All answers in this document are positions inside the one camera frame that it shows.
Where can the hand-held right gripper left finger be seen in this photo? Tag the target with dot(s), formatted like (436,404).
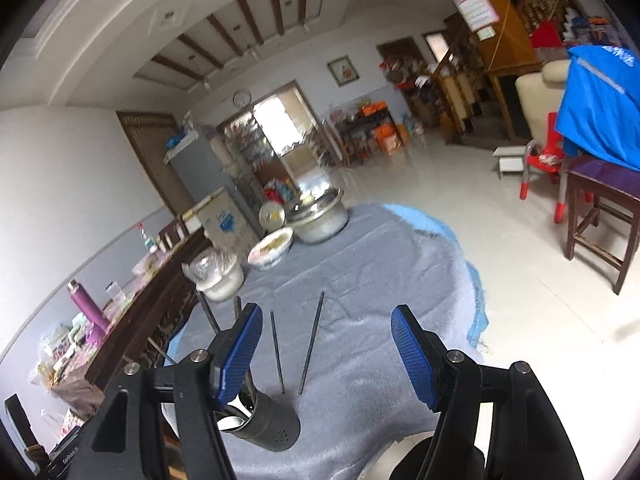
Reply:
(240,355)

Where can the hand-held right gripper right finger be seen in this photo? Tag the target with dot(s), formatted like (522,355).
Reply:
(415,360)

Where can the black chopstick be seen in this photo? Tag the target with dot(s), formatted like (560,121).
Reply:
(207,312)
(311,345)
(161,351)
(277,355)

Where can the dark metal utensil holder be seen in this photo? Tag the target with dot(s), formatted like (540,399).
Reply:
(272,425)

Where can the white plastic basin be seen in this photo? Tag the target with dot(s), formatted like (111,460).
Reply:
(222,287)

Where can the grey tablecloth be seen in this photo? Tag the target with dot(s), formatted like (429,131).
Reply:
(360,300)

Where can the blue undercloth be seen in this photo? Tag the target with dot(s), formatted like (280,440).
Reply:
(475,300)

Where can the dark carved wooden sideboard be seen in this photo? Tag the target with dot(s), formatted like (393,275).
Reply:
(140,320)

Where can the person's black trousers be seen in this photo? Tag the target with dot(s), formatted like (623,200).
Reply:
(400,465)

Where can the white bowl of wrapped food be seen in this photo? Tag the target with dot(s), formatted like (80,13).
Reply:
(270,250)

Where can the white chest freezer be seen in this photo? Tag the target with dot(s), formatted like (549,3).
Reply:
(225,220)

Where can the clear plastic cup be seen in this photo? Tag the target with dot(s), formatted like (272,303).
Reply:
(114,294)

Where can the small white fan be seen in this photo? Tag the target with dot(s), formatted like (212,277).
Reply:
(272,217)

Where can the purple thermos bottle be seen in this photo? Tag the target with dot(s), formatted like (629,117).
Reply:
(90,310)

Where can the plastic bottle with pink cap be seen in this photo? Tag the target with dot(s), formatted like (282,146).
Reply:
(147,240)

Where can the metal pot with lid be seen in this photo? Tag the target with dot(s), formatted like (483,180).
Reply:
(320,227)

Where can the grey refrigerator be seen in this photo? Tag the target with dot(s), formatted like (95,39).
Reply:
(200,160)

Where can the glass display cabinet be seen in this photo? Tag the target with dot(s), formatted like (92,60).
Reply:
(245,145)

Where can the small white step stool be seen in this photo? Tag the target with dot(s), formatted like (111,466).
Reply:
(510,164)

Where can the orange cardboard box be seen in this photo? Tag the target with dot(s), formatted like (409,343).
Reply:
(387,139)

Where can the dark wooden side table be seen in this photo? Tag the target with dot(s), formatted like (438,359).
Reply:
(365,127)

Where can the red child chair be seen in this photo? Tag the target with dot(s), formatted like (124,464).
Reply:
(545,160)

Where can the dark wooden stool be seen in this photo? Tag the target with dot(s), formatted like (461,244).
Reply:
(610,180)

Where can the beige sofa chair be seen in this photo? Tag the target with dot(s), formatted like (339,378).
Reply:
(537,100)

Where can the blue jacket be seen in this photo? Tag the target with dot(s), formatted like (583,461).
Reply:
(600,100)

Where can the orange wooden pillar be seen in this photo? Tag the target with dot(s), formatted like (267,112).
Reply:
(510,35)

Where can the round wall clock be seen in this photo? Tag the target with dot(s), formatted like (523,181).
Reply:
(242,97)

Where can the framed wall picture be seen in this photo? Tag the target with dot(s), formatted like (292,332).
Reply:
(343,71)

